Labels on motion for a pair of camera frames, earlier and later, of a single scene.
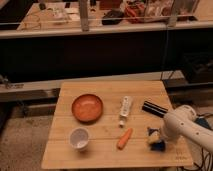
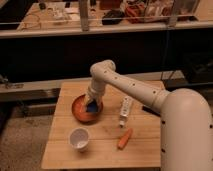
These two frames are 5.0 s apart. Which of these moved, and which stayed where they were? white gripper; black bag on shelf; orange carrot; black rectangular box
Moved: white gripper
Stayed: black bag on shelf; orange carrot; black rectangular box
